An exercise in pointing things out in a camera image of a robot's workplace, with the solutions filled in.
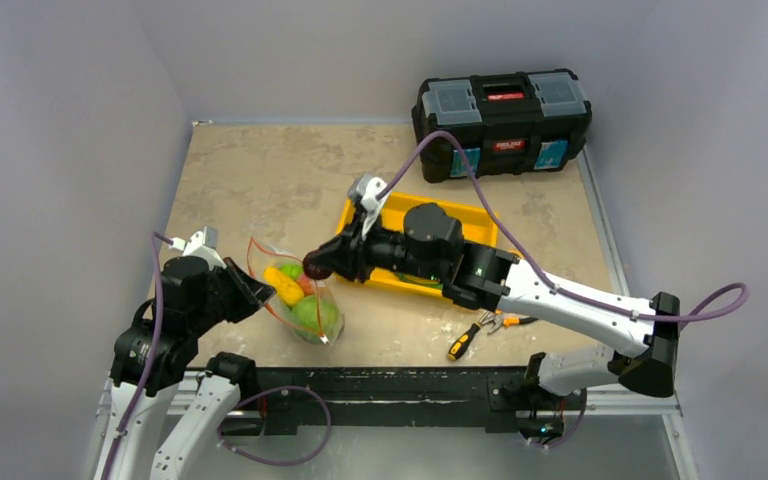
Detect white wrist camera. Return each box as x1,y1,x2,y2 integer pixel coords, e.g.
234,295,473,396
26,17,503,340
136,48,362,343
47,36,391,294
347,173,389,239
168,226,226,268

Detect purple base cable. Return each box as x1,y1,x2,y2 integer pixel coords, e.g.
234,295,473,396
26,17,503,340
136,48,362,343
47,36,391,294
526,394,592,450
216,386,331,467

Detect clear orange zip bag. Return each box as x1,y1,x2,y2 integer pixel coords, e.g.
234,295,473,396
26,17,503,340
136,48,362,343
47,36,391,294
246,237,345,346

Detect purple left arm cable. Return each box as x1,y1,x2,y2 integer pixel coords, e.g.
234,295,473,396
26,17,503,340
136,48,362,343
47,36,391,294
99,232,175,480

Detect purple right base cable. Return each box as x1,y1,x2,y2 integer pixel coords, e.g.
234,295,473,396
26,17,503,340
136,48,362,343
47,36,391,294
526,394,592,450

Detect dark red plum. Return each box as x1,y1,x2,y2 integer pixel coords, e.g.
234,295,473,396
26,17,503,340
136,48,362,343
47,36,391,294
304,263,333,281

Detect yellow black screwdriver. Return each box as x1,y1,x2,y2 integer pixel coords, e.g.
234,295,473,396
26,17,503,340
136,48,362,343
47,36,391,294
447,322,482,361

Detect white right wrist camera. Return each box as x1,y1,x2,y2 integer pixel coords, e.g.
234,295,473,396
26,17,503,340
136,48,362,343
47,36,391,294
347,173,389,239

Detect yellow banana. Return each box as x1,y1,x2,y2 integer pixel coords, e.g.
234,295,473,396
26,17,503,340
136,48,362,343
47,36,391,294
263,267,305,307

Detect orange handled pliers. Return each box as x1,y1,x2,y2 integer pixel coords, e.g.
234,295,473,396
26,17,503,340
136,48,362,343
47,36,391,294
479,313,538,335

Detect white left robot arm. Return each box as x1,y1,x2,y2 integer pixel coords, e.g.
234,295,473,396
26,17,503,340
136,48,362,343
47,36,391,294
94,255,275,479

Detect black metal base frame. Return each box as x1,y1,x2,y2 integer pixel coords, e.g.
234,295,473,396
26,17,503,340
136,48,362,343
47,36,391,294
95,360,683,439

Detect red peach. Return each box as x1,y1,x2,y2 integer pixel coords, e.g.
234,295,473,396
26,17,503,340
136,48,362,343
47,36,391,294
296,273,316,296

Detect black plastic toolbox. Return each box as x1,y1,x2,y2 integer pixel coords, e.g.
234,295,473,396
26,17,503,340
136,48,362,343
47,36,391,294
411,69,593,183

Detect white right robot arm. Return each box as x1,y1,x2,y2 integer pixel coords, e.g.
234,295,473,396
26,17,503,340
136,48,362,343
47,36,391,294
302,203,679,407

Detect small green ball vegetable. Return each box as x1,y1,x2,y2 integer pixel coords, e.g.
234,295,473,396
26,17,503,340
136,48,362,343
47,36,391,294
279,263,304,281

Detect yellow plastic tray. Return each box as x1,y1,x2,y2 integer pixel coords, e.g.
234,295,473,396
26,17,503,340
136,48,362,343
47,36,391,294
334,192,499,298

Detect green cabbage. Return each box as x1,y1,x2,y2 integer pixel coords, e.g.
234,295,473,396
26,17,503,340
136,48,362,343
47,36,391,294
291,295,344,343

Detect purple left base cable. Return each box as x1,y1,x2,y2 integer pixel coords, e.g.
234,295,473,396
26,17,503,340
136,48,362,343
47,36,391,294
216,386,331,467

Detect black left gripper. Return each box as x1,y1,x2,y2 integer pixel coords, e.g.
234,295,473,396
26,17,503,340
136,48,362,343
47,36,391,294
189,254,275,333

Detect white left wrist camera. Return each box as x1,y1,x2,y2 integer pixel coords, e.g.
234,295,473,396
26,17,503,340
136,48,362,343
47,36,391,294
168,226,226,268

